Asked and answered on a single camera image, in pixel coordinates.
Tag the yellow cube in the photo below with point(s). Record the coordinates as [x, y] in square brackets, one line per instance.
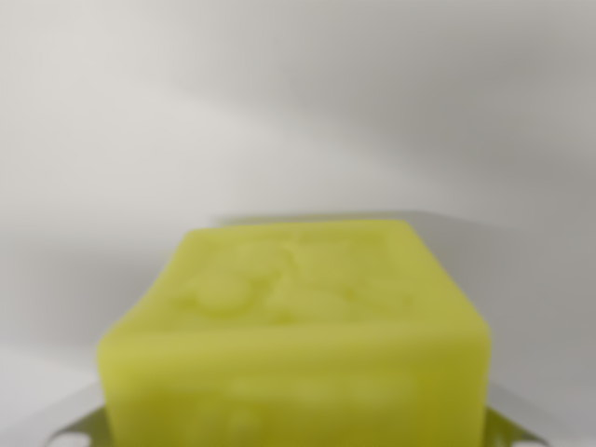
[298, 335]

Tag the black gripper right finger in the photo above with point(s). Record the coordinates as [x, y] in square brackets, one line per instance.
[505, 433]

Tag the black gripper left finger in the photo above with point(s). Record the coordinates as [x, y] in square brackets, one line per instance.
[88, 430]

